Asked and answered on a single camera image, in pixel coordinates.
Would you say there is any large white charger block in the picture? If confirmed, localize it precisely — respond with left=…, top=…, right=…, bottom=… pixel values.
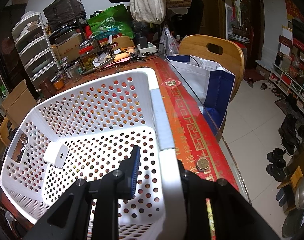
left=44, top=141, right=69, bottom=168

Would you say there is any white perforated plastic basket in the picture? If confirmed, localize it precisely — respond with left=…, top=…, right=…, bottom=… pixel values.
left=0, top=68, right=186, bottom=239

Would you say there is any gold round coin tin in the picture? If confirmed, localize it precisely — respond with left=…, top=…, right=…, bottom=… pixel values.
left=196, top=157, right=209, bottom=171

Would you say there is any red patterned tablecloth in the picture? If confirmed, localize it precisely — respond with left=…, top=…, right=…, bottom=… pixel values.
left=0, top=53, right=240, bottom=240

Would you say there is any wooden chair left side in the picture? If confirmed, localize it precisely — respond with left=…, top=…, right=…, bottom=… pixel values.
left=0, top=116, right=17, bottom=147

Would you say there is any wooden chair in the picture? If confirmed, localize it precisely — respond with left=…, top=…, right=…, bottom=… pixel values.
left=0, top=116, right=17, bottom=147
left=179, top=34, right=245, bottom=99

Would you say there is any brown cardboard box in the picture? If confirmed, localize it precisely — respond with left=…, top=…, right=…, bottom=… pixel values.
left=0, top=80, right=37, bottom=126

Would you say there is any white and blue shopping bag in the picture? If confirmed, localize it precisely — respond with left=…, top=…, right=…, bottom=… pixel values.
left=166, top=55, right=235, bottom=135

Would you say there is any white shoe shelf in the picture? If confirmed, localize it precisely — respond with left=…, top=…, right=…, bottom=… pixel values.
left=269, top=64, right=304, bottom=113

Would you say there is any red envelope sticker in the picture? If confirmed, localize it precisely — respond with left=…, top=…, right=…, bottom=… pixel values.
left=161, top=78, right=181, bottom=89

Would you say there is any wooden chair right side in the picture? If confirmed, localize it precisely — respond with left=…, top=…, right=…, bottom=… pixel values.
left=179, top=34, right=245, bottom=99

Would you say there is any pickle jar red lid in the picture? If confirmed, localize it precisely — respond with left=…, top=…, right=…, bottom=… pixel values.
left=79, top=46, right=97, bottom=71

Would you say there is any white plastic drawer tower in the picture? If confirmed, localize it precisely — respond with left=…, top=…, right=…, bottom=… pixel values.
left=12, top=11, right=60, bottom=90

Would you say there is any white power strip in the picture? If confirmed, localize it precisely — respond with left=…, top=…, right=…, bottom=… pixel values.
left=137, top=42, right=157, bottom=54

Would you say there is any green shopping bag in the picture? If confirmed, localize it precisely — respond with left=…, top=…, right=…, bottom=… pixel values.
left=87, top=4, right=135, bottom=39

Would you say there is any black bag on boxes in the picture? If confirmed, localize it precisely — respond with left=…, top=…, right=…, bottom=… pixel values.
left=43, top=0, right=86, bottom=32

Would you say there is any beige canvas tote bag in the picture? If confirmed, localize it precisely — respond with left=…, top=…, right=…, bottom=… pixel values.
left=130, top=0, right=166, bottom=24

